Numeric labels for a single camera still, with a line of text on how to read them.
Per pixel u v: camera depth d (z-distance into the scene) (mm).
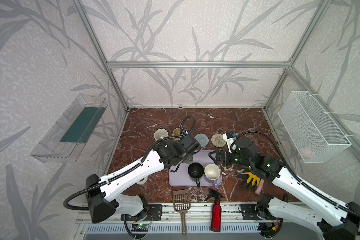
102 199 377
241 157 585
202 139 1019
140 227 715
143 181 838
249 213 725
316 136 608
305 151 725
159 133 983
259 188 798
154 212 738
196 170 845
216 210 721
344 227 373
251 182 789
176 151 495
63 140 630
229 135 646
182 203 770
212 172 845
